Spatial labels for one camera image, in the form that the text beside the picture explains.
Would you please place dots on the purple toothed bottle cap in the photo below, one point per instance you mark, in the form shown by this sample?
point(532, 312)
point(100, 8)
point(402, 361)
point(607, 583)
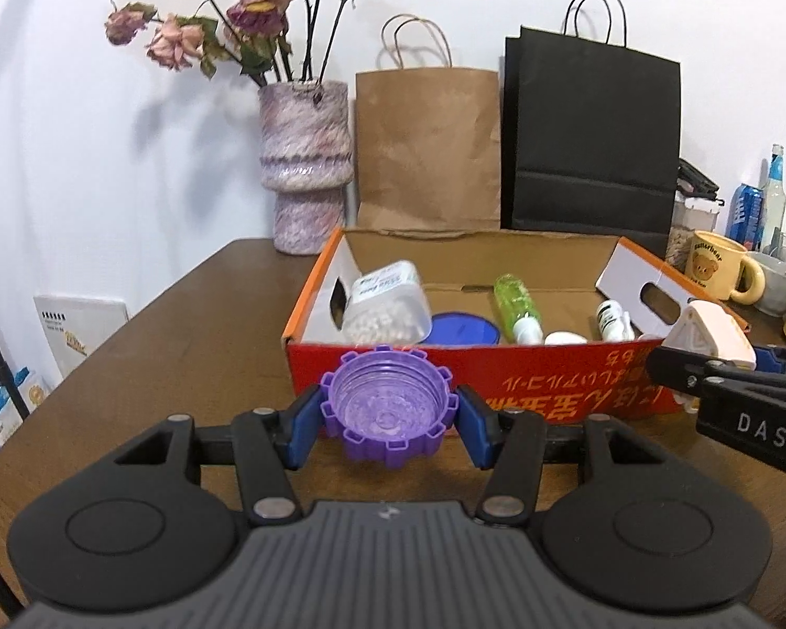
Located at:
point(388, 405)

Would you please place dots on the blue-white packages on shelf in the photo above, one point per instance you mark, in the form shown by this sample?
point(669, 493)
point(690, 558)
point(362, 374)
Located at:
point(0, 405)

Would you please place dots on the white round small lid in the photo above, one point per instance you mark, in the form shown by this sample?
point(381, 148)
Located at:
point(558, 338)

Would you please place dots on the brown paper bag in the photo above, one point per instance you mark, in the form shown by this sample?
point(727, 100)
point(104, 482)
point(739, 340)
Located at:
point(427, 142)

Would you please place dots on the small white spray bottle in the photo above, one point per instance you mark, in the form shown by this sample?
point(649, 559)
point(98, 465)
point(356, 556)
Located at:
point(614, 322)

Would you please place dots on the blue round lid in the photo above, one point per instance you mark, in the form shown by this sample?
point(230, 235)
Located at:
point(455, 328)

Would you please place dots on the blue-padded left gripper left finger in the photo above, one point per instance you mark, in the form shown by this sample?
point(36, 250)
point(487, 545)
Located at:
point(267, 443)

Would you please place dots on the green clear plastic bottle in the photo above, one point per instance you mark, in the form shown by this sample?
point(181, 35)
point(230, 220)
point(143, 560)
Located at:
point(518, 312)

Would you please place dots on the red cardboard box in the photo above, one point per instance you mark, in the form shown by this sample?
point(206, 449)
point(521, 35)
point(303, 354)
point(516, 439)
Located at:
point(618, 298)

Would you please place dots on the black paper bag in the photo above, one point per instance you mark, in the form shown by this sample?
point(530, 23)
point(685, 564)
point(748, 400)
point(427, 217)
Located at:
point(590, 136)

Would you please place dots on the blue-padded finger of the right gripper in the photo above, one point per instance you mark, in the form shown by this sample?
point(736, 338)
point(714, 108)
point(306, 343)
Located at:
point(683, 371)

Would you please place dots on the pink marbled ceramic vase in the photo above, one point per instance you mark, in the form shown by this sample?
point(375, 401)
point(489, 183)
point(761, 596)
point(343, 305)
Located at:
point(307, 161)

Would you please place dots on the clear jar with black clips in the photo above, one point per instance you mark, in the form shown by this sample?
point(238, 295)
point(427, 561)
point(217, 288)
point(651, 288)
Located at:
point(696, 207)

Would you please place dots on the grey ceramic bowl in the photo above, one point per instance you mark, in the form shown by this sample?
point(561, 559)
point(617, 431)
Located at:
point(773, 301)

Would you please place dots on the blue soda can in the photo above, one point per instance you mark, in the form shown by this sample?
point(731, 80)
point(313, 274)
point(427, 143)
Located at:
point(744, 224)

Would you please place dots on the cream cube-shaped plastic item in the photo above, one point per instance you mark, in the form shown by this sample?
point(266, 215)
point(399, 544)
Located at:
point(706, 328)

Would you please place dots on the yellow bear mug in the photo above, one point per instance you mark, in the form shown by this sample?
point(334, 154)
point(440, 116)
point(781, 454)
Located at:
point(724, 269)

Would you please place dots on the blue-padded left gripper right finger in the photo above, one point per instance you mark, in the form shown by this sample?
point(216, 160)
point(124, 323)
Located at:
point(510, 446)

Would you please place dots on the dried pink rose bouquet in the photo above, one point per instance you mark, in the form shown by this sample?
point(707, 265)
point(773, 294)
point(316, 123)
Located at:
point(281, 40)

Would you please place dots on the clear cotton swab box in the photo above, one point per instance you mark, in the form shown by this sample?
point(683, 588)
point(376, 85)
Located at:
point(388, 306)

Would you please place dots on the white booklet against wall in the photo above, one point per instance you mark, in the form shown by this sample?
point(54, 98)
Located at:
point(76, 326)

